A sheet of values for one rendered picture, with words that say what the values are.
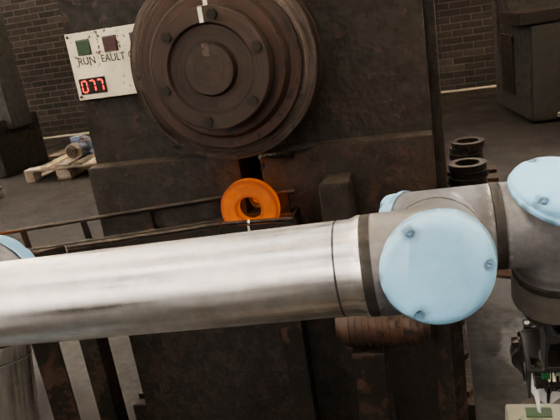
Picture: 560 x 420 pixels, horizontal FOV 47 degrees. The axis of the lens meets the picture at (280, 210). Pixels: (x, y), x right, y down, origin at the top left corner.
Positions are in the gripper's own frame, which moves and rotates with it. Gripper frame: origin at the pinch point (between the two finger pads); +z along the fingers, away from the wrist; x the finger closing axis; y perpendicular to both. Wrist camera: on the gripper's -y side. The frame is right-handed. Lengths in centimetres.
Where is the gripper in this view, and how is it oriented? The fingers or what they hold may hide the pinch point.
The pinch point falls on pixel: (547, 391)
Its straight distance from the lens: 96.0
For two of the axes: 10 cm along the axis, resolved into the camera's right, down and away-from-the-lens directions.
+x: 9.7, -1.0, -2.4
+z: 2.2, 7.8, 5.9
